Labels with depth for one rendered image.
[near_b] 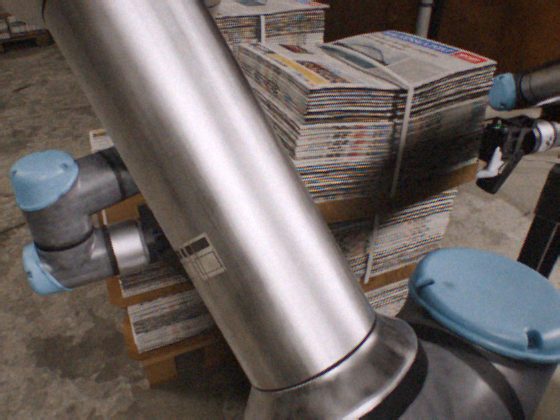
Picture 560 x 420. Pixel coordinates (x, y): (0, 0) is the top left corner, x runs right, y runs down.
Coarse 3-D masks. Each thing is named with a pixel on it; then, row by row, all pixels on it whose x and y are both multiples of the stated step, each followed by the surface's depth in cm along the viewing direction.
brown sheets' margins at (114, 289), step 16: (112, 288) 123; (160, 288) 119; (176, 288) 122; (112, 304) 117; (128, 304) 119; (128, 320) 143; (128, 336) 138; (208, 336) 138; (128, 352) 131; (160, 352) 133
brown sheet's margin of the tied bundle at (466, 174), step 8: (464, 168) 79; (472, 168) 80; (440, 176) 77; (448, 176) 78; (456, 176) 79; (464, 176) 80; (472, 176) 81; (416, 184) 76; (424, 184) 77; (432, 184) 77; (440, 184) 78; (448, 184) 80; (456, 184) 81; (408, 192) 76; (416, 192) 77; (424, 192) 78; (432, 192) 79; (440, 192) 80; (408, 200) 77; (416, 200) 78
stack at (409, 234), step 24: (456, 192) 86; (384, 216) 82; (408, 216) 84; (432, 216) 88; (336, 240) 80; (360, 240) 83; (384, 240) 86; (408, 240) 89; (432, 240) 92; (360, 264) 86; (384, 264) 89; (408, 264) 93; (384, 288) 94; (384, 312) 100
